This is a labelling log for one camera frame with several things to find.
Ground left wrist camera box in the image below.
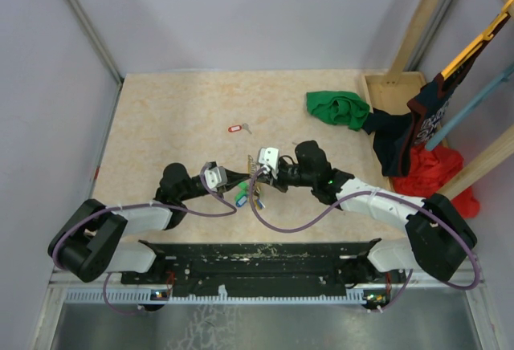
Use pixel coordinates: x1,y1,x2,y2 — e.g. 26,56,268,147
201,162,222,191

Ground purple cable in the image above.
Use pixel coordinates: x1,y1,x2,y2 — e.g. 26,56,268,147
54,165,238,317
248,167,481,313

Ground aluminium rail frame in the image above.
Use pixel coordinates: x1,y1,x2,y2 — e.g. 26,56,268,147
30,209,499,350

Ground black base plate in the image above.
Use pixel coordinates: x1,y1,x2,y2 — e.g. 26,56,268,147
121,240,385,298

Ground large keyring with tagged keys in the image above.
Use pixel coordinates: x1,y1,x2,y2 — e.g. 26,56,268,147
235,155,265,210

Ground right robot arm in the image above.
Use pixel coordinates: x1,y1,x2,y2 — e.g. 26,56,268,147
258,140,478,283

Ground key with red tag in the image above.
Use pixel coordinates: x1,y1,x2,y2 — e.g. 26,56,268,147
228,123,252,134

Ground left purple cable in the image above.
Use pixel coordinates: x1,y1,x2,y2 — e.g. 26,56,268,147
54,165,238,317

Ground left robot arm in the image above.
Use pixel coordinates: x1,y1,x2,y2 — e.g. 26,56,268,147
47,162,250,283

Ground dark navy shirt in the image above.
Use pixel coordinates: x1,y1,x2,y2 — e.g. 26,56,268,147
362,47,483,178

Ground green cloth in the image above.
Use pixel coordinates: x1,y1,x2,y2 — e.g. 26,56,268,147
306,91,370,131

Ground light blue hanger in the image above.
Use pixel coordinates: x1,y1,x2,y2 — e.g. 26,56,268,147
425,63,513,151

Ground red cloth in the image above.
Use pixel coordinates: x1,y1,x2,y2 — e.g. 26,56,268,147
392,144,463,198

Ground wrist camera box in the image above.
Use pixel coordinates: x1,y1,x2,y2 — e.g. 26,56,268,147
201,162,222,191
258,147,279,179

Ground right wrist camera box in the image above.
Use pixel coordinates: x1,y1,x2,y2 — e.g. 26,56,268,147
258,147,279,179

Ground yellow hanger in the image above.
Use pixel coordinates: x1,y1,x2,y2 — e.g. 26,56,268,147
441,0,513,79

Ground wooden rack frame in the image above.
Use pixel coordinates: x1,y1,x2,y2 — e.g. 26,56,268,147
361,0,513,199

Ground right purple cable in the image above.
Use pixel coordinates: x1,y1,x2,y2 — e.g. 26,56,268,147
248,167,481,313

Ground grey corner wall post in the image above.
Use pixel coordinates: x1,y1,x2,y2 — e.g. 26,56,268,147
43,0,124,85

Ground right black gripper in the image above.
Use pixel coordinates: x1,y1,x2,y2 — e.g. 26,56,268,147
257,161,316,193

